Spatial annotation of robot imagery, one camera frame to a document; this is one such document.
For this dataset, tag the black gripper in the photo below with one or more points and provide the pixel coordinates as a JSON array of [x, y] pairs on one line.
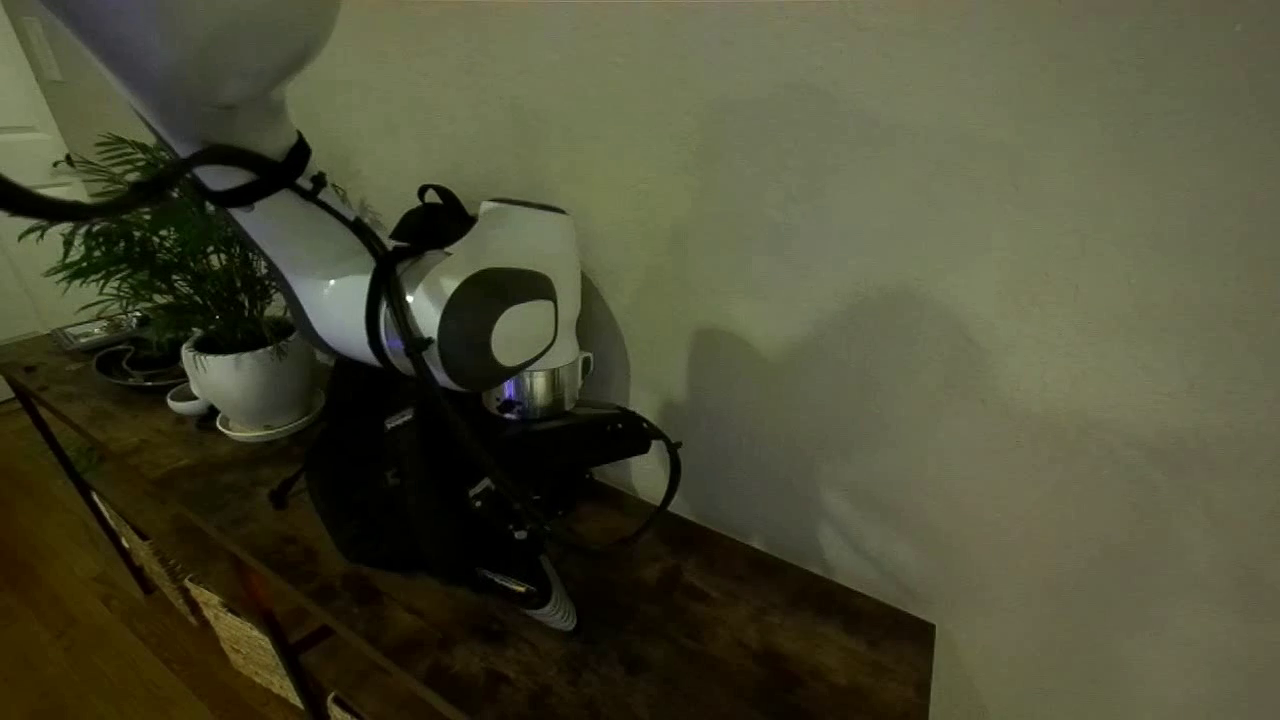
[[512, 486]]

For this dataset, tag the black backpack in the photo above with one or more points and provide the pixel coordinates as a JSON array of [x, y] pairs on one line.
[[375, 482]]

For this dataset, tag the white pot saucer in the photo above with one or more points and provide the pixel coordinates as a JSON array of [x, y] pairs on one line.
[[265, 431]]

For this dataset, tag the white plant pot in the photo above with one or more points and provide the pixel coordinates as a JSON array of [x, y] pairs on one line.
[[252, 381]]

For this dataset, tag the small white dish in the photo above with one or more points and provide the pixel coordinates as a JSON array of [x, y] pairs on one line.
[[185, 402]]

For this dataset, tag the dark round plate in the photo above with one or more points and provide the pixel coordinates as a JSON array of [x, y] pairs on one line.
[[132, 364]]

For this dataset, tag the green leafy houseplant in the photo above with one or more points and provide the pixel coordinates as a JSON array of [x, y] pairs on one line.
[[146, 255]]

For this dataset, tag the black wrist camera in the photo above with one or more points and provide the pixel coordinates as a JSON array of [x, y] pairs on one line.
[[603, 438]]

